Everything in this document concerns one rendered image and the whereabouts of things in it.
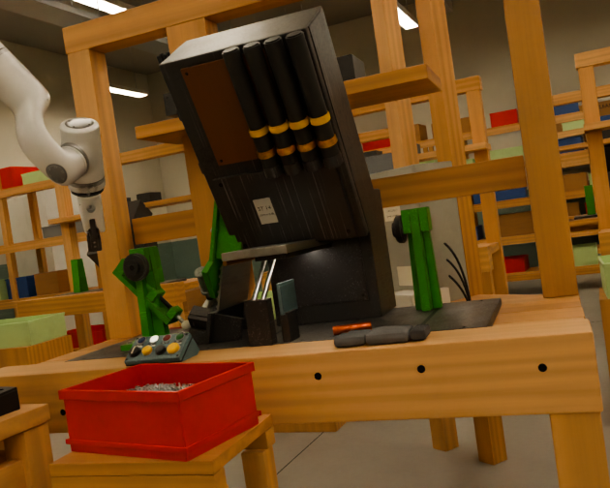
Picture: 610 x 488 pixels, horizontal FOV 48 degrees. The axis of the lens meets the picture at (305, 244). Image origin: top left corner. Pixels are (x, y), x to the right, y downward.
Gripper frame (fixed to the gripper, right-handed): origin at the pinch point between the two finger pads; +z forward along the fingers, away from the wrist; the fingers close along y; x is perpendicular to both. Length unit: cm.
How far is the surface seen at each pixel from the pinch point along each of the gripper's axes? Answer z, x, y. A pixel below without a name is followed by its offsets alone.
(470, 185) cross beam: -4, -105, -3
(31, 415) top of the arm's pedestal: 22.8, 19.0, -30.9
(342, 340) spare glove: 0, -45, -51
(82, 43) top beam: -22, -8, 89
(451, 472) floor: 150, -137, 9
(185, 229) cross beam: 29, -31, 46
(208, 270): 6.8, -26.2, -9.6
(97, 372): 21.7, 3.9, -22.3
